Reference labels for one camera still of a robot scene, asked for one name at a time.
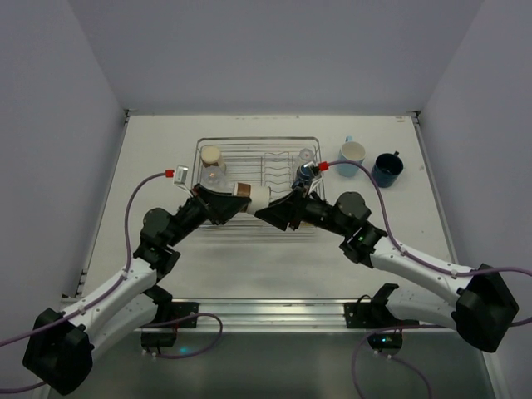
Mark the clear glass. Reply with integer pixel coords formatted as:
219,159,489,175
200,166,229,192
297,148,314,165

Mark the small dark blue cup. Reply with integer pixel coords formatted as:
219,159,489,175
292,165,315,189

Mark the beige brown cup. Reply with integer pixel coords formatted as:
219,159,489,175
233,182,271,215
200,145,226,172

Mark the light blue mug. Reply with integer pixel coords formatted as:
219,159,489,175
336,135,366,178

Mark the large dark blue mug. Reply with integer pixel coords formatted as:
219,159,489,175
372,151,404,188

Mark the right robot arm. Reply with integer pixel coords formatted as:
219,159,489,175
254,188,519,352

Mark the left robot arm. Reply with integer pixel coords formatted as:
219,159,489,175
22,183,253,396

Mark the left black control box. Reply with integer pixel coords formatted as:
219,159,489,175
140,332,177,354

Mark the black control box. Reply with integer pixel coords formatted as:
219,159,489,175
140,332,177,354
367,332,403,355

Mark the right black control box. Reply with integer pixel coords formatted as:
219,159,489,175
367,332,403,355

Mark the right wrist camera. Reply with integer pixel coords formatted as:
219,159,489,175
295,161,323,193

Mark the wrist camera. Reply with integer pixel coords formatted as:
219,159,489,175
295,161,323,193
173,165,190,185

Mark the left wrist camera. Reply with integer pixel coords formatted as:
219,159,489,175
173,165,190,185

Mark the wire dish rack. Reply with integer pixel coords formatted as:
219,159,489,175
191,136,328,230

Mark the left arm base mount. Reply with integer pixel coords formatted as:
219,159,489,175
144,285,200,324

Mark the aluminium rail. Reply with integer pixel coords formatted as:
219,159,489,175
57,295,400,333

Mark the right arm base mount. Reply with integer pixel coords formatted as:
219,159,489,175
343,283,420,329

